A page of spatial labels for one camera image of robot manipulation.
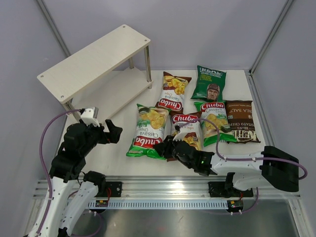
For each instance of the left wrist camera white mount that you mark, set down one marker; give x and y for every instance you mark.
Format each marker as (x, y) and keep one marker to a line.
(89, 116)

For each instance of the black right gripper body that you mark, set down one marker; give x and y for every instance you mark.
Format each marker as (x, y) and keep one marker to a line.
(190, 166)

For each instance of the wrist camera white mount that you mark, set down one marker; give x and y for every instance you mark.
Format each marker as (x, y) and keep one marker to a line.
(89, 116)
(180, 132)

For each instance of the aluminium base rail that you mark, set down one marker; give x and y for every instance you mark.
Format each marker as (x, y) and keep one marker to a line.
(168, 187)

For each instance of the green Real hand cooked bag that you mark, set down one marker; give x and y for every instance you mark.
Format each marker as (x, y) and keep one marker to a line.
(210, 84)

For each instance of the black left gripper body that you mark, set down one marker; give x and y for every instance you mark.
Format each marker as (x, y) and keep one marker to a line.
(96, 135)

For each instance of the white slotted cable duct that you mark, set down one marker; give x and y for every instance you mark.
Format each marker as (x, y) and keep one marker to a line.
(159, 204)

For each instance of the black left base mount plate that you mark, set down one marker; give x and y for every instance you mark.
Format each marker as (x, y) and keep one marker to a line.
(114, 189)

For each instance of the left aluminium frame post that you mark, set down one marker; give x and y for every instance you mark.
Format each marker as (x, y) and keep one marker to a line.
(53, 27)

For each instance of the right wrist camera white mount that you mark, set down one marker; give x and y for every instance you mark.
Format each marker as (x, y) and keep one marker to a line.
(180, 132)

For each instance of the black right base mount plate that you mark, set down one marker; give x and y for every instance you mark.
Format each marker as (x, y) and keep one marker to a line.
(221, 190)

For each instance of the green Chuba chips bag small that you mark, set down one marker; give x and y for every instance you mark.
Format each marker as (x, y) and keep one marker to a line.
(214, 117)

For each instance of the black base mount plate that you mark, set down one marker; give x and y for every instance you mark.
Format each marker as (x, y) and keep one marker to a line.
(221, 190)
(114, 189)

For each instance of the brown Chuba barbecue chips bag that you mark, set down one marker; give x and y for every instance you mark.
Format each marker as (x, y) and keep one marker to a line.
(189, 133)

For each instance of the white two-tier wooden shelf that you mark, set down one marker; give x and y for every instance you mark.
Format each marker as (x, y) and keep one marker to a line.
(83, 69)

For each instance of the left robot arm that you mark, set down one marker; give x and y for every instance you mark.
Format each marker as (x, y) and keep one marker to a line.
(57, 217)

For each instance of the brown Chuba bag upside down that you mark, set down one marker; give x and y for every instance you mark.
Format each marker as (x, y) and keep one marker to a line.
(172, 96)

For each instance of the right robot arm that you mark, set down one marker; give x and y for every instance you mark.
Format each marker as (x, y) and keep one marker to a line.
(272, 166)

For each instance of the right aluminium frame post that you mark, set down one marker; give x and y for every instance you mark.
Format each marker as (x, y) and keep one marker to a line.
(274, 30)

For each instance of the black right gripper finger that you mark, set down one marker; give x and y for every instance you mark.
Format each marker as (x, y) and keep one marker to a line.
(169, 140)
(164, 150)

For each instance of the green Chuba chips bag large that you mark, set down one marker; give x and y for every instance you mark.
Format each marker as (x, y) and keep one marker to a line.
(150, 127)

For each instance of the aluminium frame post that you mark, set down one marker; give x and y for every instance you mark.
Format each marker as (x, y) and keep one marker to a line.
(274, 30)
(53, 27)

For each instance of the brown Kettle sea salt bag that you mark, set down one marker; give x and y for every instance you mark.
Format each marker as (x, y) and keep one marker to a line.
(240, 119)

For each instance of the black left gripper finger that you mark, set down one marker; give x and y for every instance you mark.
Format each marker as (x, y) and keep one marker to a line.
(113, 136)
(111, 127)

